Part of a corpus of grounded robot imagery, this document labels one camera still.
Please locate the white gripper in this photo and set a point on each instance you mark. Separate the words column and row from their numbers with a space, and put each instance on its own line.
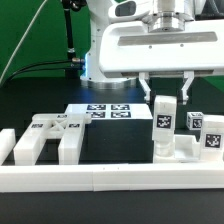
column 129, row 48

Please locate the white chair seat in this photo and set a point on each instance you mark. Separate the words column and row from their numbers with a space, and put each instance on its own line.
column 181, row 149

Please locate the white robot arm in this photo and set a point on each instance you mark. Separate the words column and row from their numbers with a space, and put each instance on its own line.
column 166, row 16

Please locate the white tag base sheet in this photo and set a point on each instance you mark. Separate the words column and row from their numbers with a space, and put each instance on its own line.
column 111, row 111

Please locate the right white tagged cube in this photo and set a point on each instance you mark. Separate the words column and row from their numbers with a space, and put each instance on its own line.
column 194, row 120

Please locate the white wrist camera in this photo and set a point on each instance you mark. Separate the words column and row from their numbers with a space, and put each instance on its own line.
column 129, row 10

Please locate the black camera stand pole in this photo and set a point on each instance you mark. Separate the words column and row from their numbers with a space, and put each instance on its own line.
column 72, row 71

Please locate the white U-shaped obstacle frame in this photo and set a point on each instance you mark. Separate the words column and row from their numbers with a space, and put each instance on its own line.
column 56, row 178

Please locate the white chair back frame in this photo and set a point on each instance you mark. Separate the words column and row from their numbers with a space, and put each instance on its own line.
column 67, row 128

